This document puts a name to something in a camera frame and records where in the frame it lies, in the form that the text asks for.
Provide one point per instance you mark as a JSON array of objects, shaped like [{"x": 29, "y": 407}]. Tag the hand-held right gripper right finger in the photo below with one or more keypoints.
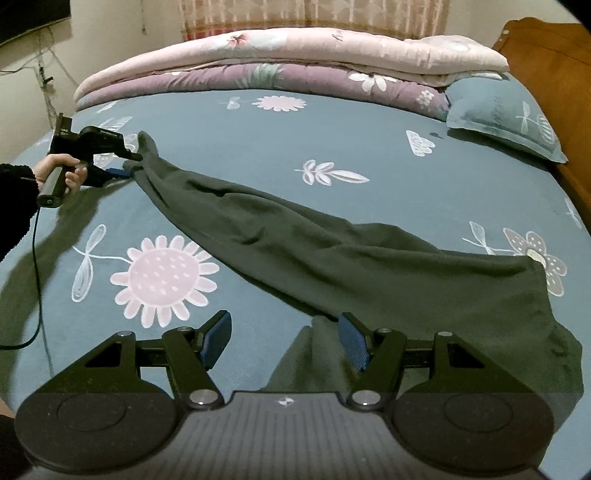
[{"x": 353, "y": 341}]

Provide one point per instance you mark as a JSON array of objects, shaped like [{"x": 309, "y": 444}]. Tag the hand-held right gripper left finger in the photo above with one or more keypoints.
[{"x": 217, "y": 339}]

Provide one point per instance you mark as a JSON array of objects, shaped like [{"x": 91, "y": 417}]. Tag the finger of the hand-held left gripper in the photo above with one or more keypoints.
[
  {"x": 117, "y": 173},
  {"x": 133, "y": 154}
]

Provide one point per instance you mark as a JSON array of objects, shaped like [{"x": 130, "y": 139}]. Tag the dark green pants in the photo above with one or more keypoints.
[{"x": 323, "y": 258}]

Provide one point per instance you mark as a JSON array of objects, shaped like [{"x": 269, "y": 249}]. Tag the person's left forearm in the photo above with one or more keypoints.
[{"x": 14, "y": 203}]

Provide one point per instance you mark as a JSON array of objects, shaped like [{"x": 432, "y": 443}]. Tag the person's left hand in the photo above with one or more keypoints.
[{"x": 57, "y": 161}]

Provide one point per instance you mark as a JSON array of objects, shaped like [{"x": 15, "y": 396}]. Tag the purple floral quilt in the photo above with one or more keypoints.
[{"x": 207, "y": 79}]

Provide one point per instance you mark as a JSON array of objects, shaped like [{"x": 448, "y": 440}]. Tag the teal floral bed sheet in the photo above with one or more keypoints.
[{"x": 369, "y": 138}]

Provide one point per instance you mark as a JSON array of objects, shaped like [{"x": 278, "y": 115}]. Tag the pink floral quilt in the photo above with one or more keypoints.
[{"x": 323, "y": 50}]

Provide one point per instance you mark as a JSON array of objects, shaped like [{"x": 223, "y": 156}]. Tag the teal floral pillow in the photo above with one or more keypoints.
[{"x": 498, "y": 110}]

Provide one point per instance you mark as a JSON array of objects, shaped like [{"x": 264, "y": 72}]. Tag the wooden bed headboard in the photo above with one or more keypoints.
[{"x": 554, "y": 60}]

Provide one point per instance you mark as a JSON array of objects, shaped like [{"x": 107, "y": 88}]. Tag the black wall screen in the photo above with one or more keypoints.
[{"x": 27, "y": 18}]

